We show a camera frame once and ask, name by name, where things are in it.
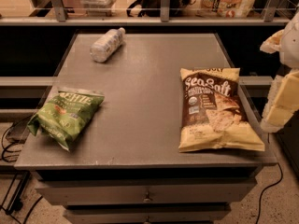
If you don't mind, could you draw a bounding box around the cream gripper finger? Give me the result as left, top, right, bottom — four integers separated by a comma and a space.
274, 70, 299, 112
261, 105, 293, 133

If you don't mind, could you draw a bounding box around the brown sea salt chip bag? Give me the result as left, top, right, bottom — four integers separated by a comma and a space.
178, 68, 264, 152

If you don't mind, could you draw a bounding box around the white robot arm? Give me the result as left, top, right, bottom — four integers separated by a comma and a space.
260, 13, 299, 133

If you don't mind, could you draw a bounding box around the printed food bag background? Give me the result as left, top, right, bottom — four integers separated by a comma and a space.
196, 0, 255, 18

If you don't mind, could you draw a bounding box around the black bag background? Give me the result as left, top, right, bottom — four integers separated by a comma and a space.
126, 0, 195, 17

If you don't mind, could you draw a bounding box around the clear plastic water bottle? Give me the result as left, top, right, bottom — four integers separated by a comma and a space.
90, 27, 125, 63

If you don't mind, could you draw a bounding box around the green chip bag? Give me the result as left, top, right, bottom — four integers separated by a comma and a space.
27, 87, 105, 151

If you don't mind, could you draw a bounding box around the lower grey drawer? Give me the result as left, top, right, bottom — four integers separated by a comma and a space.
64, 204, 231, 224

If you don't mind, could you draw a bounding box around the grey drawer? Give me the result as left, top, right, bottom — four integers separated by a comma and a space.
36, 178, 256, 205
64, 204, 231, 224

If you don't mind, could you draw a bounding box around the upper grey drawer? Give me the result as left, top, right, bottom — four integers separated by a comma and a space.
36, 178, 256, 205

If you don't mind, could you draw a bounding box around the grey metal railing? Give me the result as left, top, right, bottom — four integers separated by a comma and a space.
0, 0, 298, 26

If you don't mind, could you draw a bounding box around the black cable right floor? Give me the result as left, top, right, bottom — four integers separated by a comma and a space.
254, 133, 284, 224

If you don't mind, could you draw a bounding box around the black cables left floor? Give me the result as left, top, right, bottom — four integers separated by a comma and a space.
0, 114, 44, 224

